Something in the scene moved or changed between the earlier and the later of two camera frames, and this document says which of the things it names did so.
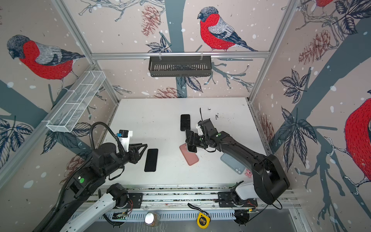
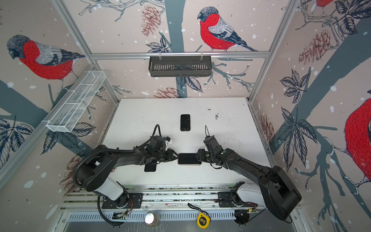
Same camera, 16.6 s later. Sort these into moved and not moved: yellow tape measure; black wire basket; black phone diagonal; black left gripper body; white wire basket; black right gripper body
Moved: black right gripper body; black left gripper body
Not moved: yellow tape measure; white wire basket; black wire basket; black phone diagonal
